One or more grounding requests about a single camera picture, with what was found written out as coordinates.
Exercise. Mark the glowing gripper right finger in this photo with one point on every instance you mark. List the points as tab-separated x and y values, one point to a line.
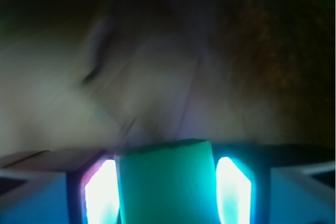
242	183

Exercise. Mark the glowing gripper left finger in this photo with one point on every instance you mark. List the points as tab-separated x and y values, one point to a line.
92	188

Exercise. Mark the green rectangular block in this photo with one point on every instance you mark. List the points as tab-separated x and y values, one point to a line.
172	182

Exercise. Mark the brown paper bag tray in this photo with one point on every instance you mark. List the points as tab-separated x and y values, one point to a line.
119	73

